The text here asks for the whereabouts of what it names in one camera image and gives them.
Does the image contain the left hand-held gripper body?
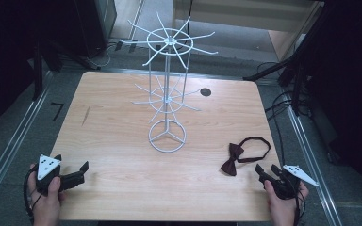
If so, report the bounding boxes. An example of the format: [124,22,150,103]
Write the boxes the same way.
[35,153,86,198]

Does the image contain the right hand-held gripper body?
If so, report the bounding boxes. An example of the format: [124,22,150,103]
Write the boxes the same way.
[263,164,321,201]

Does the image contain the dark red bow tie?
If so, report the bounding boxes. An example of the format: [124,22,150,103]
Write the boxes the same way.
[220,136,272,177]

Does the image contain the white wire hook rack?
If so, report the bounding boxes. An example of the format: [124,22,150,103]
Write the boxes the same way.
[118,11,220,154]

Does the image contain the person's right hand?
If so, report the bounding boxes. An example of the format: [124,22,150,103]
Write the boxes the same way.
[263,180,310,226]

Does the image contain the person's left hand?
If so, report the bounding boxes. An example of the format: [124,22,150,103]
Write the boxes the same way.
[27,162,67,226]

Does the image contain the black metal stand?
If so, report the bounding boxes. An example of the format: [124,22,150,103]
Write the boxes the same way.
[242,1,326,117]
[32,39,102,102]

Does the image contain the dark cabinet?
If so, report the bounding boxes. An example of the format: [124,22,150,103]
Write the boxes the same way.
[74,0,118,59]

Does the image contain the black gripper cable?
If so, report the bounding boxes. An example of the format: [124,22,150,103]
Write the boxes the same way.
[290,179,307,226]
[23,166,41,221]

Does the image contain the metal floor rail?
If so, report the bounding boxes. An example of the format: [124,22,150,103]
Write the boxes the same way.
[0,70,55,209]
[285,105,344,226]

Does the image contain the black floor cables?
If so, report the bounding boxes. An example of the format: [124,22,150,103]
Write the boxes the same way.
[256,60,300,158]

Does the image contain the white floor cable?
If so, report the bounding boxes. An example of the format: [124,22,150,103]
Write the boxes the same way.
[98,41,118,69]

